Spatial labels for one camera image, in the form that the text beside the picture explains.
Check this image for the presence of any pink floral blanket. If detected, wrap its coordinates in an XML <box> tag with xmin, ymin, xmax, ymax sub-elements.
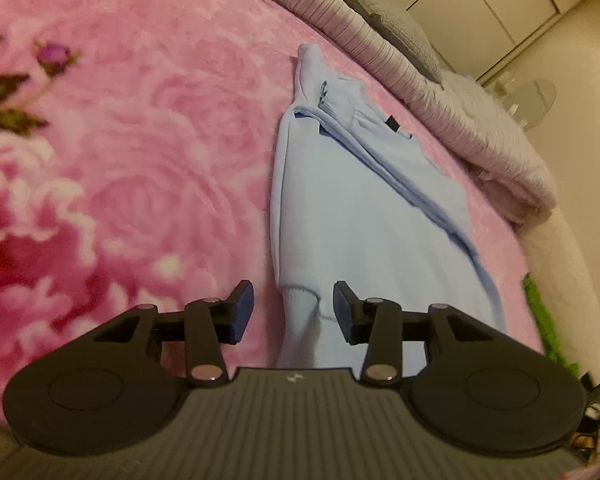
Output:
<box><xmin>0</xmin><ymin>0</ymin><xmax>546</xmax><ymax>428</ymax></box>

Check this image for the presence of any cream wardrobe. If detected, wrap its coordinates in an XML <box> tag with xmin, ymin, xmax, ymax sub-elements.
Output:
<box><xmin>330</xmin><ymin>0</ymin><xmax>593</xmax><ymax>86</ymax></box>

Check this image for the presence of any clear glass side table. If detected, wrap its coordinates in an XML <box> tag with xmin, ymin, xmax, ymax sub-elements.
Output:
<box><xmin>484</xmin><ymin>77</ymin><xmax>558</xmax><ymax>132</ymax></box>

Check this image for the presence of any grey pillow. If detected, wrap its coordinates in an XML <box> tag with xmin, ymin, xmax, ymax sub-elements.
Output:
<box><xmin>330</xmin><ymin>0</ymin><xmax>446</xmax><ymax>83</ymax></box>

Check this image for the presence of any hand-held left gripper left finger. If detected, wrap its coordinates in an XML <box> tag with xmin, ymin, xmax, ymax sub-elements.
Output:
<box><xmin>92</xmin><ymin>280</ymin><xmax>255</xmax><ymax>389</ymax></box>

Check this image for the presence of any green fuzzy cloth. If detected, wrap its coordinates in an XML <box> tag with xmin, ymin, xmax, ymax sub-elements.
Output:
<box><xmin>522</xmin><ymin>272</ymin><xmax>581</xmax><ymax>376</ymax></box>

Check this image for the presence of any cream bed frame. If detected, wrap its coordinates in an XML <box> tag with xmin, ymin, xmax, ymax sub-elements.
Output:
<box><xmin>517</xmin><ymin>205</ymin><xmax>600</xmax><ymax>386</ymax></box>

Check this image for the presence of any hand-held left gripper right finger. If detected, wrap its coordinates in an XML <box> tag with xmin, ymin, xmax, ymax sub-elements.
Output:
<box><xmin>333</xmin><ymin>280</ymin><xmax>502</xmax><ymax>387</ymax></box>

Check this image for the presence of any light blue sweater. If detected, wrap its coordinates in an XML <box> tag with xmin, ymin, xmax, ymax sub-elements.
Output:
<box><xmin>269</xmin><ymin>44</ymin><xmax>507</xmax><ymax>370</ymax></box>

